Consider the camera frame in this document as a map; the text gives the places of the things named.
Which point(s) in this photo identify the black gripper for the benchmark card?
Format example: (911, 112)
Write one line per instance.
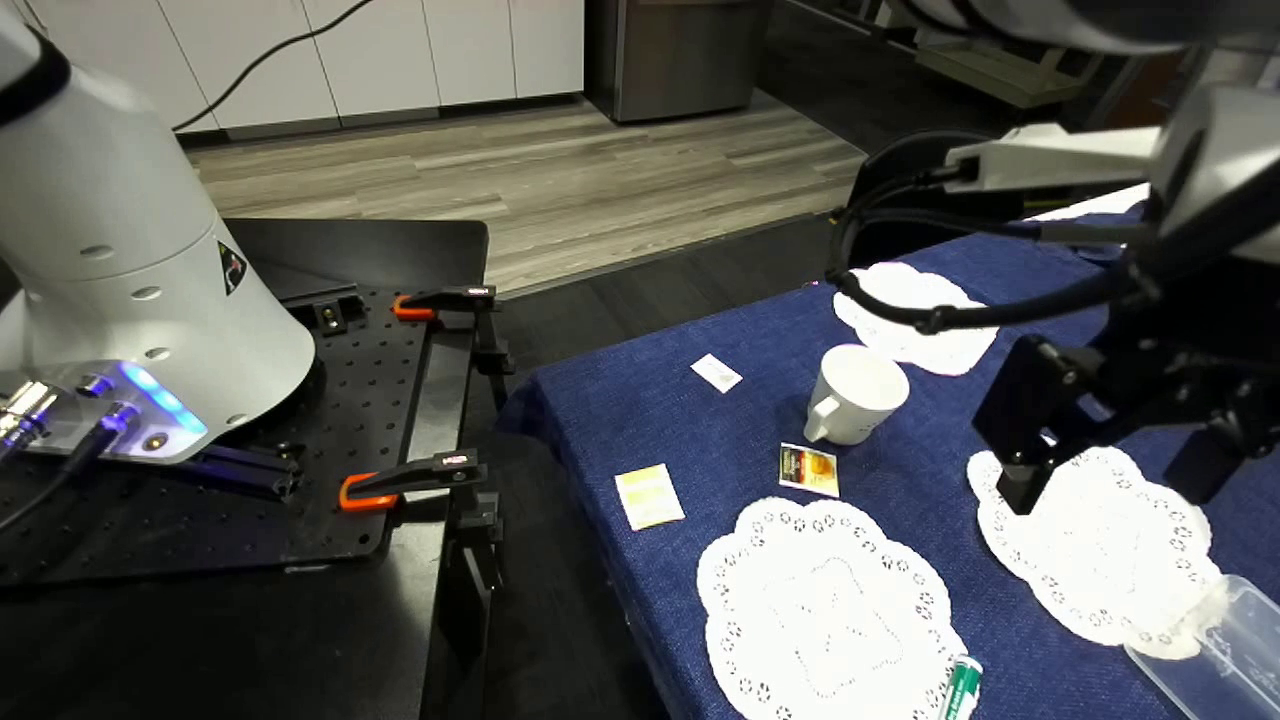
(1202, 362)

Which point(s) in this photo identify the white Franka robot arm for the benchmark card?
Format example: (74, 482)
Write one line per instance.
(121, 242)

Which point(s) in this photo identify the white printed ceramic mug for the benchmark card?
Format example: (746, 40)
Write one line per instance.
(863, 384)

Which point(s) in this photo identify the white paper doily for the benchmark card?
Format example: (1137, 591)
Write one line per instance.
(1107, 572)
(932, 351)
(815, 612)

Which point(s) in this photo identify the clear plastic container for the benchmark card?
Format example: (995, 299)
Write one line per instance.
(1226, 660)

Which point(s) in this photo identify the small brown printed packet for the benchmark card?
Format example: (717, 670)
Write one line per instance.
(811, 470)

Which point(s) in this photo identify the white paper slip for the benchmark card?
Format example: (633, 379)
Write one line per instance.
(717, 372)

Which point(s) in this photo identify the blue fabric table cloth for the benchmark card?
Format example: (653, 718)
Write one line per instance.
(665, 426)

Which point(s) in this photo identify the yellow sticky note pad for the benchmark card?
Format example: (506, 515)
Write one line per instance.
(649, 498)

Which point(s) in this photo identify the stainless steel bin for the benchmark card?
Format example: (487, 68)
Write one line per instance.
(672, 61)

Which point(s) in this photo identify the white cabinets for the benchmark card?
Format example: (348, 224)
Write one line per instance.
(440, 53)

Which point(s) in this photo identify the black perforated mounting table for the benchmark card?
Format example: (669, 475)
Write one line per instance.
(333, 403)

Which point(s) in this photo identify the small black bracket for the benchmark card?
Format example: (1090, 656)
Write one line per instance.
(343, 312)

